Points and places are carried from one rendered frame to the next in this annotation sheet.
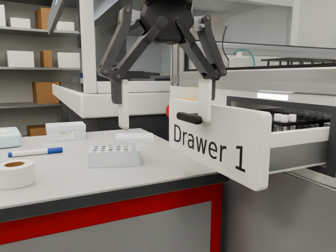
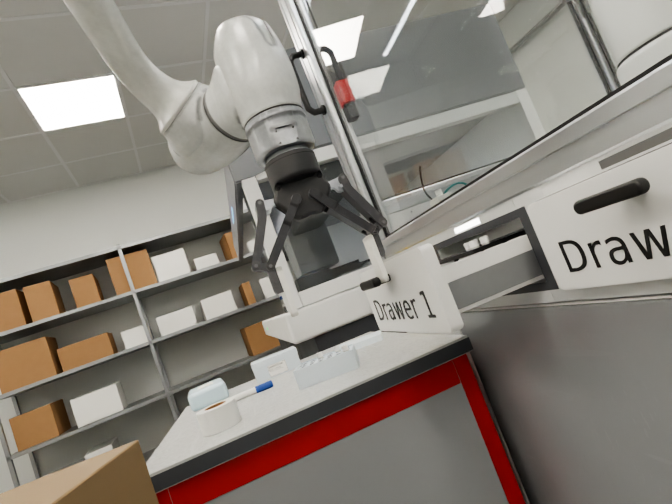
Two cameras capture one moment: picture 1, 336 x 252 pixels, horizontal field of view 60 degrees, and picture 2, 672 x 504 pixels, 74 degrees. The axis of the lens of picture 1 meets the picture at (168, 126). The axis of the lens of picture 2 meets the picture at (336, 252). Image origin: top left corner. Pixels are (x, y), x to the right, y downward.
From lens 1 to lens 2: 0.22 m
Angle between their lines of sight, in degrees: 18
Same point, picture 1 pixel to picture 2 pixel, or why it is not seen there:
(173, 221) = (418, 423)
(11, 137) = (214, 389)
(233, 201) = (493, 375)
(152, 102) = not seen: hidden behind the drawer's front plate
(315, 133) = (510, 246)
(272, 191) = (519, 339)
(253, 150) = (430, 288)
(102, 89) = (308, 299)
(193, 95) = not seen: hidden behind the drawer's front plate
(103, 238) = (335, 465)
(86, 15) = not seen: hidden behind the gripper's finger
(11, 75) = (213, 330)
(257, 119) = (419, 255)
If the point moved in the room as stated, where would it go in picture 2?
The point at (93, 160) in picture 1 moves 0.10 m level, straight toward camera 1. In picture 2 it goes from (302, 379) to (300, 389)
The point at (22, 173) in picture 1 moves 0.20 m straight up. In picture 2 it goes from (224, 412) to (186, 302)
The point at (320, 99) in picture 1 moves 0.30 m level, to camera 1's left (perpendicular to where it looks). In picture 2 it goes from (504, 207) to (306, 284)
